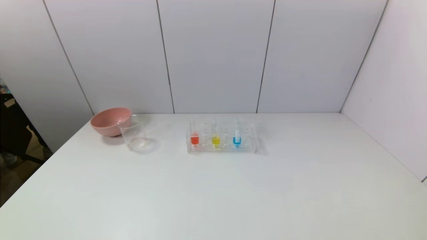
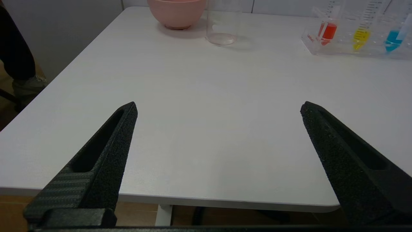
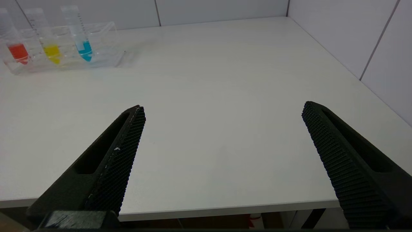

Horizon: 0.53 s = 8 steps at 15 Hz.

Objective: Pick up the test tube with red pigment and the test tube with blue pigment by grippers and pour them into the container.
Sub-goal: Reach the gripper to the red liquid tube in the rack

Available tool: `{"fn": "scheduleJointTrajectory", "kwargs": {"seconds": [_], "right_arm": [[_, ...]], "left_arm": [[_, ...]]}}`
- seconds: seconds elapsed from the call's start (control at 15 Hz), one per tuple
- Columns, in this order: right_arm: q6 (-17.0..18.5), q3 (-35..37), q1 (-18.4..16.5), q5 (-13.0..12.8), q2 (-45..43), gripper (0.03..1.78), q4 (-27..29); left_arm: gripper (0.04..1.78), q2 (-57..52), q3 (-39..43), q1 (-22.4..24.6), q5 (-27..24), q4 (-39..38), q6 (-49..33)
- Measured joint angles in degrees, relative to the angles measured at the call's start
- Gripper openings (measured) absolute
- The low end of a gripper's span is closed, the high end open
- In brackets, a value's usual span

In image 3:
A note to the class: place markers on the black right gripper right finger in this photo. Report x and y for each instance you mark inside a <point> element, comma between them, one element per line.
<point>354,167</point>

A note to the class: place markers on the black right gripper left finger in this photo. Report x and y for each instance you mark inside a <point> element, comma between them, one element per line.
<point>109,167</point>

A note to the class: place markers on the test tube with blue pigment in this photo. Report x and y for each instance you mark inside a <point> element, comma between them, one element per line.
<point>84,48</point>

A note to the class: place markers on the test tube with red pigment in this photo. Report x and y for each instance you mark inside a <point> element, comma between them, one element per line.
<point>17,51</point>

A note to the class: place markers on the clear acrylic test tube rack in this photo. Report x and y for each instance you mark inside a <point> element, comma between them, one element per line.
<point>103,42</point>

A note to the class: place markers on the test tube with yellow pigment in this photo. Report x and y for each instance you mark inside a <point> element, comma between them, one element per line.
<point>51,51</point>

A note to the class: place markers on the black table leg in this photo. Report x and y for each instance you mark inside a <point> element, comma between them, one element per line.
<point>313,219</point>

